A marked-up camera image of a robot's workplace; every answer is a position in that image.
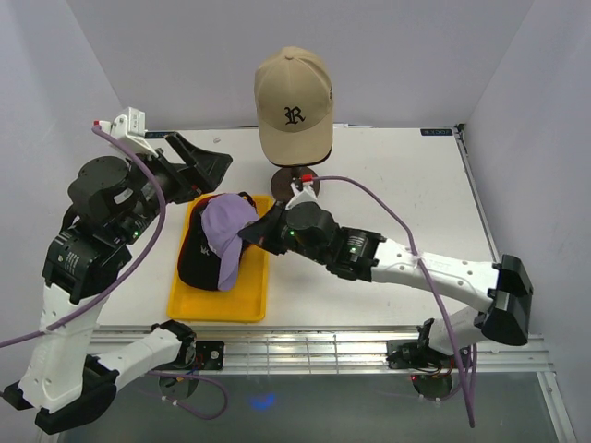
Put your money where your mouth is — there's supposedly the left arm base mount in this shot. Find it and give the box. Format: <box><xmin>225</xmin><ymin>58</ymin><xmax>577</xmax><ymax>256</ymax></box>
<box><xmin>187</xmin><ymin>341</ymin><xmax>225</xmax><ymax>372</ymax></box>

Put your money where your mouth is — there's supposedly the aluminium frame rail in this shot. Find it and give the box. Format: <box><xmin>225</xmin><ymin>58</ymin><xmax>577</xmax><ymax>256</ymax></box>
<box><xmin>43</xmin><ymin>322</ymin><xmax>578</xmax><ymax>443</ymax></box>

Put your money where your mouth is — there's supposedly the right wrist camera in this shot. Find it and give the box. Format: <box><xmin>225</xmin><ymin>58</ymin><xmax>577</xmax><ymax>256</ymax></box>
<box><xmin>285</xmin><ymin>174</ymin><xmax>318</xmax><ymax>210</ymax></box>

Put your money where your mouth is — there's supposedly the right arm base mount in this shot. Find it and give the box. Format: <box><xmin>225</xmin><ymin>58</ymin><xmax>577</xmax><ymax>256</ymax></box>
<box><xmin>386</xmin><ymin>340</ymin><xmax>454</xmax><ymax>373</ymax></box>

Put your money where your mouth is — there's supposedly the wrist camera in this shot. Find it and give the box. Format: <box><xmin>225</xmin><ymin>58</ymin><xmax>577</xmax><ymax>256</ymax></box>
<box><xmin>285</xmin><ymin>174</ymin><xmax>318</xmax><ymax>210</ymax></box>
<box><xmin>93</xmin><ymin>107</ymin><xmax>157</xmax><ymax>158</ymax></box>

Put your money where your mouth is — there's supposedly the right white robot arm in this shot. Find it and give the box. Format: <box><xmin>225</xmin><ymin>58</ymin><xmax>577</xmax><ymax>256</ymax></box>
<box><xmin>239</xmin><ymin>202</ymin><xmax>534</xmax><ymax>367</ymax></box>

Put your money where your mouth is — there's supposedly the purple baseball cap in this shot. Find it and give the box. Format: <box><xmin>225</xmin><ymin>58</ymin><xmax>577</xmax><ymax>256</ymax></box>
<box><xmin>201</xmin><ymin>192</ymin><xmax>259</xmax><ymax>292</ymax></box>

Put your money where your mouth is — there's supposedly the yellow plastic tray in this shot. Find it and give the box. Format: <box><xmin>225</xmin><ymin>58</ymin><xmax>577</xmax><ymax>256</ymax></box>
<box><xmin>167</xmin><ymin>195</ymin><xmax>269</xmax><ymax>323</ymax></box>

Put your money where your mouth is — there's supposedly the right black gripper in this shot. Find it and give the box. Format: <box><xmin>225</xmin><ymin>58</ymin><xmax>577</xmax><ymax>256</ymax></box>
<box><xmin>238</xmin><ymin>201</ymin><xmax>327</xmax><ymax>267</ymax></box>

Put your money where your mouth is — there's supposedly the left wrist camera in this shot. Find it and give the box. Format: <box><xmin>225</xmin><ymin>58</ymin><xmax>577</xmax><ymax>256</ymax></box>
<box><xmin>93</xmin><ymin>107</ymin><xmax>157</xmax><ymax>158</ymax></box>

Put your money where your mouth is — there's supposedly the beige baseball cap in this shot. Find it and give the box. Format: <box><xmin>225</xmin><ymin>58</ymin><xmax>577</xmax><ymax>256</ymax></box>
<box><xmin>254</xmin><ymin>46</ymin><xmax>334</xmax><ymax>158</ymax></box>

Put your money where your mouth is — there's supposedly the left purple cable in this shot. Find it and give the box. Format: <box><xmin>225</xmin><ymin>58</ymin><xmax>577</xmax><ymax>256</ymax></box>
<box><xmin>0</xmin><ymin>126</ymin><xmax>230</xmax><ymax>421</ymax></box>

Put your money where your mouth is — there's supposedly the dark wooden round stand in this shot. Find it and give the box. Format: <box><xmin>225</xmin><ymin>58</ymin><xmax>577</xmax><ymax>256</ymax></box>
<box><xmin>271</xmin><ymin>166</ymin><xmax>320</xmax><ymax>205</ymax></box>

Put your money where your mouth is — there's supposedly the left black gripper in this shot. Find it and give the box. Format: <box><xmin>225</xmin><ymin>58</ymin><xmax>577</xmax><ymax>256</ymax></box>
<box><xmin>114</xmin><ymin>131</ymin><xmax>231</xmax><ymax>245</ymax></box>

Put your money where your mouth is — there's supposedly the black cap gold R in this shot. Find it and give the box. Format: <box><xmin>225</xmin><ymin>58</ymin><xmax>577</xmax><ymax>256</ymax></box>
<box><xmin>267</xmin><ymin>147</ymin><xmax>332</xmax><ymax>167</ymax></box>

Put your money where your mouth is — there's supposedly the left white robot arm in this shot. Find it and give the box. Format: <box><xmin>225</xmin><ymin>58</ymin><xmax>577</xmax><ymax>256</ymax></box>
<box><xmin>2</xmin><ymin>132</ymin><xmax>233</xmax><ymax>435</ymax></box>

